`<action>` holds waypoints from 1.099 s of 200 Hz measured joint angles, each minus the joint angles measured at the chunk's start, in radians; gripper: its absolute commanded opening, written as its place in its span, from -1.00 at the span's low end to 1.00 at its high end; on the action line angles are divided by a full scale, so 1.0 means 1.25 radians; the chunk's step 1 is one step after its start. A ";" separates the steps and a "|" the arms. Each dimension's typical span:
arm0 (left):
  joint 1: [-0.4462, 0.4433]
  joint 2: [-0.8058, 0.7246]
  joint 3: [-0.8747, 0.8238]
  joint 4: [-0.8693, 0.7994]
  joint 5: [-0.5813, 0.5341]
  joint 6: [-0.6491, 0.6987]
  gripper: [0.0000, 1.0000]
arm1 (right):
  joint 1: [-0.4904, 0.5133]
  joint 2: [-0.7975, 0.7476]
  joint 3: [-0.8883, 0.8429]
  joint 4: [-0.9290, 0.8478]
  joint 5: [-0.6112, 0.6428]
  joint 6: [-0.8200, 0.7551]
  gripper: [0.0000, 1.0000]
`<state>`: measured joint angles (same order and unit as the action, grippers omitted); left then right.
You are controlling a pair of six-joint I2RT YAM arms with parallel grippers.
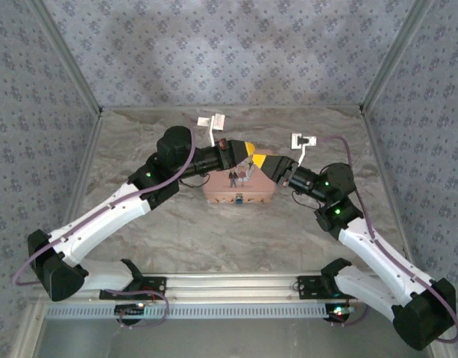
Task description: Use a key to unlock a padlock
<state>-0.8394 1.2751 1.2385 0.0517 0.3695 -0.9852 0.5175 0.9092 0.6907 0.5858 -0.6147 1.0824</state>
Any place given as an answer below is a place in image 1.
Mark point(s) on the pink tin box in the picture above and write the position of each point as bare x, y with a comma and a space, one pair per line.
221, 190

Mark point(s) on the small teal padlock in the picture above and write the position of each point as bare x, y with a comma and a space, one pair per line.
238, 201

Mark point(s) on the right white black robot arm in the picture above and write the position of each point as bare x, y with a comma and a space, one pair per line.
382, 253

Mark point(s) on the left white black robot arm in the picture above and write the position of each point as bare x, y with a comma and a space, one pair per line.
102, 220

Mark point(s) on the black right control board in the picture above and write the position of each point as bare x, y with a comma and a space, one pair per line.
339, 312

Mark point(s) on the black control board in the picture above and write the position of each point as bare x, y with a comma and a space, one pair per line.
339, 312
130, 309

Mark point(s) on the black left control board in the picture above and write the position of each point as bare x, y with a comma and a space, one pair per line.
130, 309

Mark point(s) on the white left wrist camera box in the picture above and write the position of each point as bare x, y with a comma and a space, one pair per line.
218, 122

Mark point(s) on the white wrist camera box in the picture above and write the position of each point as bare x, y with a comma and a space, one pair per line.
218, 122
311, 141

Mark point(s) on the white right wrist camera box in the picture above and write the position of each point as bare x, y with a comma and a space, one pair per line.
311, 141

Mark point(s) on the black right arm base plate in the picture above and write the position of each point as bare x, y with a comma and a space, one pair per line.
307, 289

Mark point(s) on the aluminium mounting rail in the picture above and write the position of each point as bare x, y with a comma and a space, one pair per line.
229, 289

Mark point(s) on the aluminium frame post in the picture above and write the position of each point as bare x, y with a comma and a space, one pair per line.
392, 59
71, 59

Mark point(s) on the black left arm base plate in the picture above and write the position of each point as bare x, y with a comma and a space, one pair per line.
109, 294

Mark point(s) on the aluminium frame leg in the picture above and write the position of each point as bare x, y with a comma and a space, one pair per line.
31, 328

